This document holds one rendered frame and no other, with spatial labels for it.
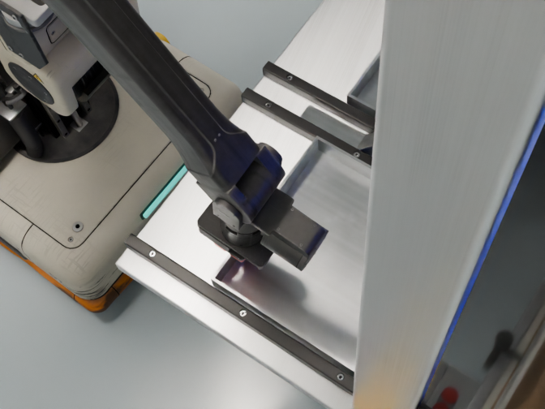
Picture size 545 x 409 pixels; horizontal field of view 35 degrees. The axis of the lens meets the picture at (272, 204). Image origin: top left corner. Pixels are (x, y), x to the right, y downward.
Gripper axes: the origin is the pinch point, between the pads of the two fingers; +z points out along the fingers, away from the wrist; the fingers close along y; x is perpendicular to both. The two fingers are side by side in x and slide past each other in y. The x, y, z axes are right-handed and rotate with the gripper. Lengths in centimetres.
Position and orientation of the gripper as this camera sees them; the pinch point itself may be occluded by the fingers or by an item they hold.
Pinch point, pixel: (241, 245)
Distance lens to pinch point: 116.5
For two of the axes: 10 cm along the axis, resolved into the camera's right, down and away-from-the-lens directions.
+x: 5.7, -7.6, 3.0
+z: -0.6, 3.2, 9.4
